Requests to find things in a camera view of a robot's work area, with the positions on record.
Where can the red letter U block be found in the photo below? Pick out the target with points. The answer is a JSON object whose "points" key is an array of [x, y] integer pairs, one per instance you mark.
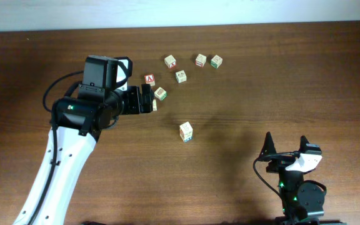
{"points": [[187, 136]]}

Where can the ice cream number four block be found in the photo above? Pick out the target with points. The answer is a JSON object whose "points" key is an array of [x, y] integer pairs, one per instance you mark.
{"points": [[187, 139]]}

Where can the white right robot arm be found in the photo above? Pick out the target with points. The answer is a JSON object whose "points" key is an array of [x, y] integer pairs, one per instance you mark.
{"points": [[302, 200]]}

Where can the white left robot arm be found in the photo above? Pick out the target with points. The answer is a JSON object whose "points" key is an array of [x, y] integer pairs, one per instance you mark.
{"points": [[88, 107]]}

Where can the red edged picture block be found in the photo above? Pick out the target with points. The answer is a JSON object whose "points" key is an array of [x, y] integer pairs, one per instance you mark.
{"points": [[200, 60]]}

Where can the red number nine block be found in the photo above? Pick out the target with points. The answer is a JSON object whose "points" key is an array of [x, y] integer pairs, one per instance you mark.
{"points": [[186, 129]]}

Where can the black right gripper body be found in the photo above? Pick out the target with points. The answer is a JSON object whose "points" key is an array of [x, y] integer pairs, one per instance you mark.
{"points": [[280, 167]]}

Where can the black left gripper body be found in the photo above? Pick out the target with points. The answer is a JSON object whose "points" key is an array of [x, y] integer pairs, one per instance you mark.
{"points": [[130, 101]]}

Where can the red letter K block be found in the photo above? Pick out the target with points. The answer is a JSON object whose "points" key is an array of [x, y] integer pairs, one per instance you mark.
{"points": [[170, 61]]}

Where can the green edged picture block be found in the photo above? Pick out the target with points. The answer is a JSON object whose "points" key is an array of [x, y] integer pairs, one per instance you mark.
{"points": [[216, 61]]}

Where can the pineapple picture wooden block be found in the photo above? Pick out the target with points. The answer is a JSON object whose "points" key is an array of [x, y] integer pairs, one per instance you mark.
{"points": [[160, 93]]}

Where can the red letter A block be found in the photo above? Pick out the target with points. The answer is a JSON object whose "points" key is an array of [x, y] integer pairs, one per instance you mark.
{"points": [[149, 79]]}

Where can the green edged number five block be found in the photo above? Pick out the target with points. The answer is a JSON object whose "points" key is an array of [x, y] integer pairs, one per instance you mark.
{"points": [[154, 105]]}

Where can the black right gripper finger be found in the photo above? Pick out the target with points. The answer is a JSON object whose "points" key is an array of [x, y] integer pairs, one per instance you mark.
{"points": [[303, 144], [268, 150]]}

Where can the blue edged wooden block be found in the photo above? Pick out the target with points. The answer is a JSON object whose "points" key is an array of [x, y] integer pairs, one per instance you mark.
{"points": [[181, 76]]}

